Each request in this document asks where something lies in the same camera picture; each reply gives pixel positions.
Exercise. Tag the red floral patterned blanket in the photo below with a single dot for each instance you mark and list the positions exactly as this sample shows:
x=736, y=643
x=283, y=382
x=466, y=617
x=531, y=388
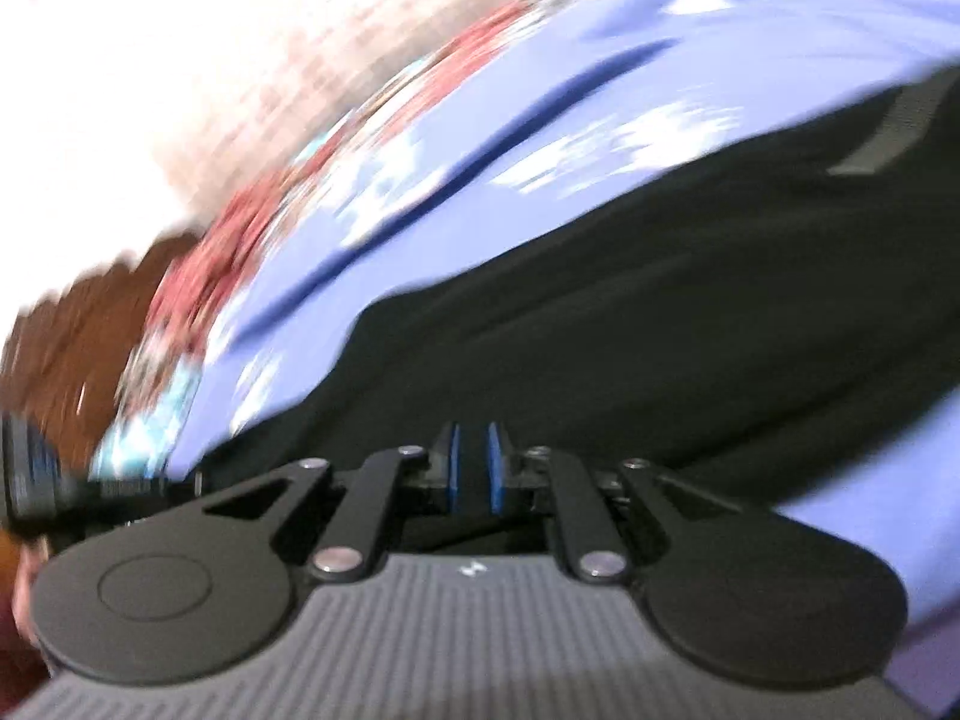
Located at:
x=225, y=270

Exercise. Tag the black pants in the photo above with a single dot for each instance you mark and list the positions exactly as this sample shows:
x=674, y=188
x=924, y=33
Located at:
x=675, y=315

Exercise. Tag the blue printed bedsheet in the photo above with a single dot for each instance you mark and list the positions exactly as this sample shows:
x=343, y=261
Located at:
x=600, y=52

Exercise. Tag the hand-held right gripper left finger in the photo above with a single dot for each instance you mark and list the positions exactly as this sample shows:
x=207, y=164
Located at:
x=448, y=469

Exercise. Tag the carved wooden headboard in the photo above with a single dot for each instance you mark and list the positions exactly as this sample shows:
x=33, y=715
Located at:
x=67, y=337

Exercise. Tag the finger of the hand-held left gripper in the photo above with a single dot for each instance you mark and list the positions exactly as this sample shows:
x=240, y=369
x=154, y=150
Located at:
x=135, y=493

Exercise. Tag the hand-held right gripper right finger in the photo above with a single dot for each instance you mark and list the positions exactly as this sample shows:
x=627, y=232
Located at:
x=496, y=469

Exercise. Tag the beige leaf print curtain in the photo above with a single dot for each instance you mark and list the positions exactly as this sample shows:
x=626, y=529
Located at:
x=337, y=52

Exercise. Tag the teal patterned pillow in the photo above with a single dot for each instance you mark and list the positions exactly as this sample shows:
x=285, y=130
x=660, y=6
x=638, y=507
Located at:
x=142, y=435

